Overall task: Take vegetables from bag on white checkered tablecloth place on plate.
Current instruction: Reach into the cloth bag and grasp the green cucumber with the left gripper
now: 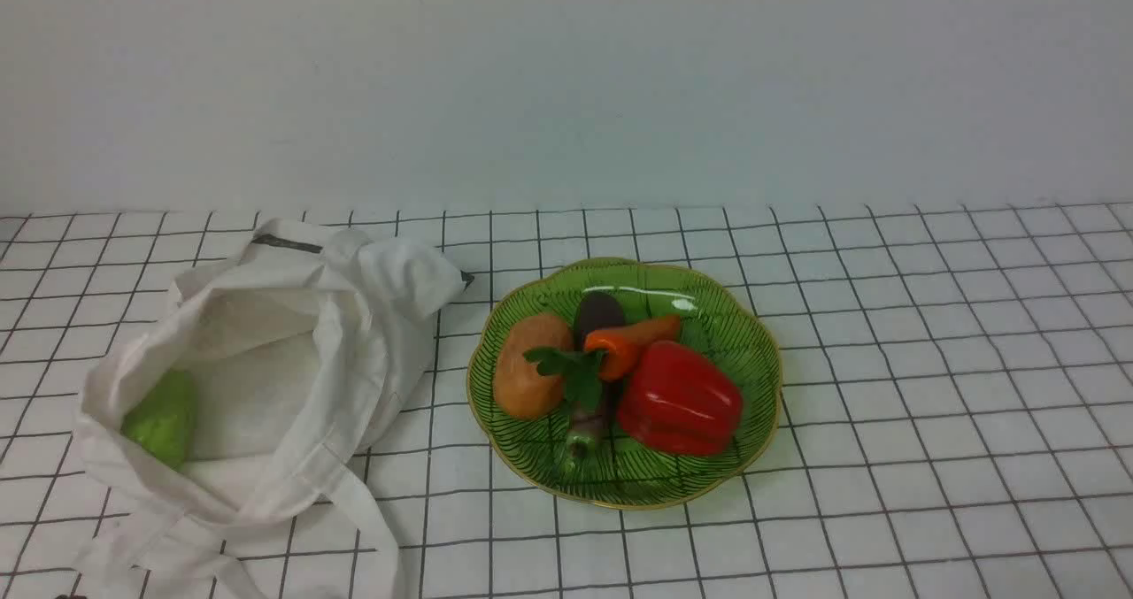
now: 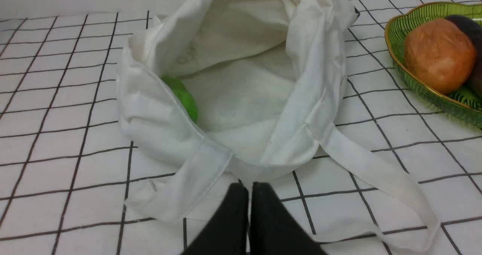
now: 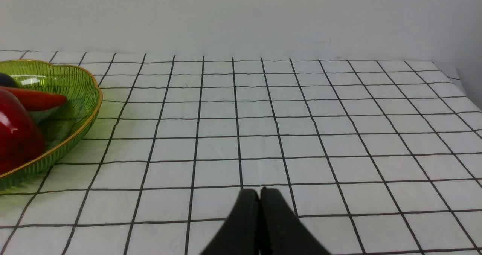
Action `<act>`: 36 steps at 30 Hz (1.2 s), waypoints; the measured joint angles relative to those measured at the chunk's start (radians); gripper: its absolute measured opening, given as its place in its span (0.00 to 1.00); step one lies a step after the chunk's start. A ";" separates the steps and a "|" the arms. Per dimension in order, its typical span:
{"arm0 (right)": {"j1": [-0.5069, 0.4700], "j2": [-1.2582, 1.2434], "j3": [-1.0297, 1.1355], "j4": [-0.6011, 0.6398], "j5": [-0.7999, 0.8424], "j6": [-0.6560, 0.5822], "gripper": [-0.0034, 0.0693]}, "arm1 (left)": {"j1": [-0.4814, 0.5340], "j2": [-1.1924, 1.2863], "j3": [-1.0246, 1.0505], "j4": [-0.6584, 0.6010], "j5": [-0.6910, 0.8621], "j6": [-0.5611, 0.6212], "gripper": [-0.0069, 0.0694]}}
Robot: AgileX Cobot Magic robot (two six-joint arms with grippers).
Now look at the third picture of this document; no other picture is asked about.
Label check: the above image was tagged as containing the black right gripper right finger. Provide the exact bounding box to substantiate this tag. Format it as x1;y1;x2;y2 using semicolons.
260;188;330;255

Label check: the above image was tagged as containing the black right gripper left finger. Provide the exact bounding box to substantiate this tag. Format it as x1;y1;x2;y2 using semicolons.
201;189;260;255

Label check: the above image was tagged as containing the white checkered tablecloth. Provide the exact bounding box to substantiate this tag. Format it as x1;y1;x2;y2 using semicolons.
1;51;481;255

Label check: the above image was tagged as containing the green plastic bowl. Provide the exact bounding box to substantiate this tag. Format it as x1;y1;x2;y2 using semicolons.
0;60;103;190

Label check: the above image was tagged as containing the red bell pepper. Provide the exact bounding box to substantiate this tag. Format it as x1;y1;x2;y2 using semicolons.
0;90;45;173

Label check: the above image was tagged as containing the orange carrot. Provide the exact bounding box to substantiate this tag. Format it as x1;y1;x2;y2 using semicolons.
0;86;67;112

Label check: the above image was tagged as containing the dark purple eggplant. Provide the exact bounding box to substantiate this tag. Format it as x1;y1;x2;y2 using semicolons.
0;73;18;87

